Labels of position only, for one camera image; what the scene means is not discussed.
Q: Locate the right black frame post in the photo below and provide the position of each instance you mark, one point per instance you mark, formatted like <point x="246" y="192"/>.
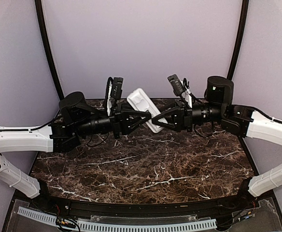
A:
<point x="238" y="41"/>

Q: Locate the black front rail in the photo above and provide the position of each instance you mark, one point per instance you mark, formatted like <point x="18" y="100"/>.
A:
<point x="83" y="209"/>

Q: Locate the white slotted cable duct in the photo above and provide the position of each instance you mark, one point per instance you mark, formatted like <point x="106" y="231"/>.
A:
<point x="116" y="224"/>

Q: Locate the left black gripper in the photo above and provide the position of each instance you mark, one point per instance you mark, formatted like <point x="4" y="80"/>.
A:
<point x="121" y="122"/>

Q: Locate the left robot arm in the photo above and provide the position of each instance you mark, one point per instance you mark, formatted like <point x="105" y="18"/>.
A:
<point x="62" y="134"/>

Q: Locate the black frame post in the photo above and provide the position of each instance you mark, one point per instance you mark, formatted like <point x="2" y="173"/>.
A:
<point x="47" y="48"/>
<point x="238" y="41"/>

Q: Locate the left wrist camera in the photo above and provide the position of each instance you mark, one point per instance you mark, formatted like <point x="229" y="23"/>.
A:
<point x="112" y="94"/>

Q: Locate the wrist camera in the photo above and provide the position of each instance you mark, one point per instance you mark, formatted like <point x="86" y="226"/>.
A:
<point x="112" y="94"/>
<point x="181" y="89"/>

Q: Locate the white remote control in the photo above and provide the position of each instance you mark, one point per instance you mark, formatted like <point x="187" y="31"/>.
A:
<point x="140" y="101"/>

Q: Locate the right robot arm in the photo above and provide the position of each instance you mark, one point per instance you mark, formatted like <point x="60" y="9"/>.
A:
<point x="240" y="120"/>

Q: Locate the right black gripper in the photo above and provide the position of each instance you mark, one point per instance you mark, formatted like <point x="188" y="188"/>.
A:
<point x="182" y="117"/>

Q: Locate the left black frame post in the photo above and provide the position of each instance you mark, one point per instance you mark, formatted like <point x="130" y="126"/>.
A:
<point x="47" y="48"/>

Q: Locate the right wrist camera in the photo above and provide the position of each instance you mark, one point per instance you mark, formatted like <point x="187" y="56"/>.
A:
<point x="181" y="89"/>

